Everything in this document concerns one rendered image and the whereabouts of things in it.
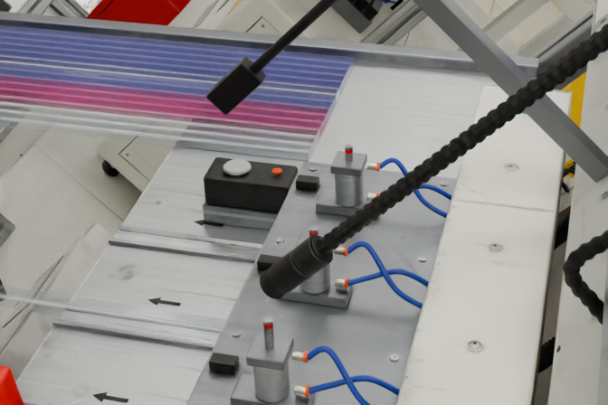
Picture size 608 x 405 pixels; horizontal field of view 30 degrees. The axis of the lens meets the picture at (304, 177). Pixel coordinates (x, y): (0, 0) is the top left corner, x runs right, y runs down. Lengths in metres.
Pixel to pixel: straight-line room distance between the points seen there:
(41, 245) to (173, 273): 1.38
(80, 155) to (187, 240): 1.54
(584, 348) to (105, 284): 0.42
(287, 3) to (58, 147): 0.63
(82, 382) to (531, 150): 0.40
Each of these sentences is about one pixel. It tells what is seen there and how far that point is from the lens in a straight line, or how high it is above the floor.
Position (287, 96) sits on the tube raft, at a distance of 1.16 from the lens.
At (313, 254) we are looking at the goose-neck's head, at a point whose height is 1.30.
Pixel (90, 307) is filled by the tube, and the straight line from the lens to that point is 0.89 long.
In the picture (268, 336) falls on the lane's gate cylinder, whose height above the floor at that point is 1.21.
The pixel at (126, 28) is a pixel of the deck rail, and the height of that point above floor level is 0.89.
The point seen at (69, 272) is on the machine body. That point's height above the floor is 0.62.
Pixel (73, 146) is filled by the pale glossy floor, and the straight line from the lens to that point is 2.51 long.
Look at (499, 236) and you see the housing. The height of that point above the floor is 1.27.
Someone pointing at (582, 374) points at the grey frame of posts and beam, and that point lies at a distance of 0.68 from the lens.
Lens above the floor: 1.66
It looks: 34 degrees down
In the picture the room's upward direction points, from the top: 51 degrees clockwise
